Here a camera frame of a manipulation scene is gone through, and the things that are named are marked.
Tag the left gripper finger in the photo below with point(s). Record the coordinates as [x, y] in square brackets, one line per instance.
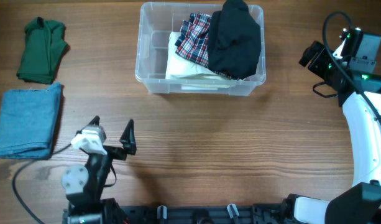
[127, 138]
[94, 123]

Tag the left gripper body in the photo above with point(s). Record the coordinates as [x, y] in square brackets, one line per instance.
[115, 152]

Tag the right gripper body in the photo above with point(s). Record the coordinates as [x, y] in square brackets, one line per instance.
[323, 65]

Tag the blue denim cloth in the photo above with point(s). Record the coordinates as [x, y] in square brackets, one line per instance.
[27, 122]

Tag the black garment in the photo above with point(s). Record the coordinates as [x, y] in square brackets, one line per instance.
[234, 41]

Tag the cream cloth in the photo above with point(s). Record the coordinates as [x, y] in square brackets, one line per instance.
[179, 68]

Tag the green garment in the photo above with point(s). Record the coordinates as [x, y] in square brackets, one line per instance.
[44, 48]

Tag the plaid shirt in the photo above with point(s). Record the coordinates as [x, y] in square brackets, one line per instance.
[193, 42]

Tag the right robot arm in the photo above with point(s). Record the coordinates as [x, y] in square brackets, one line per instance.
[349, 71]

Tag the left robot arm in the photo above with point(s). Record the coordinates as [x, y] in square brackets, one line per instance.
[84, 184]

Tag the white label on bin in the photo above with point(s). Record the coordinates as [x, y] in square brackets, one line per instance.
[198, 88]

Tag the clear plastic storage bin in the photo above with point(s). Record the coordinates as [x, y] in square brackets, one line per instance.
[157, 21]

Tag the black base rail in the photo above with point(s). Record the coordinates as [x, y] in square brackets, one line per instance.
[255, 214]

